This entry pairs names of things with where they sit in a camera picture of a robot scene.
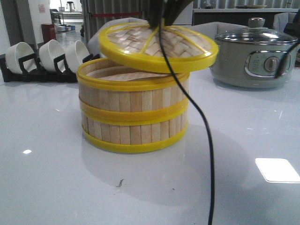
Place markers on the dark sideboard counter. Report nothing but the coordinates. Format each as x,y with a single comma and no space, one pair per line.
237,16

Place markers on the grey-green electric cooking pot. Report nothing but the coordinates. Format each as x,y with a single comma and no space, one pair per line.
253,65

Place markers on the white bowl far left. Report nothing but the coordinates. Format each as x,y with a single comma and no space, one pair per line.
14,53

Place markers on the yellow bamboo steamer lid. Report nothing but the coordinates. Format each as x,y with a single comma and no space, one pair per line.
137,45

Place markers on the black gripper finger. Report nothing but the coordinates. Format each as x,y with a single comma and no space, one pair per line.
172,10
156,10

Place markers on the bamboo steamer drawer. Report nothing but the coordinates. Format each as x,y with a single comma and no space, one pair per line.
136,138
137,102

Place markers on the black bowl rack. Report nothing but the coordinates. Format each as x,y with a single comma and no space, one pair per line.
62,73

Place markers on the right grey armchair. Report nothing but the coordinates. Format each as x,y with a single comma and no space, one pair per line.
211,29

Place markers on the upper steamer liner cloth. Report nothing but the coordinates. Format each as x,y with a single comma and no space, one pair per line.
122,75

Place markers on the red box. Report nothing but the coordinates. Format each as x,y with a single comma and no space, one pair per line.
48,32

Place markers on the white bowl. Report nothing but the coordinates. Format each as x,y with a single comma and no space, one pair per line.
48,52
75,53
14,53

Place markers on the glass pot lid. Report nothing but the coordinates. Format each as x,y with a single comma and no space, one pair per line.
256,33

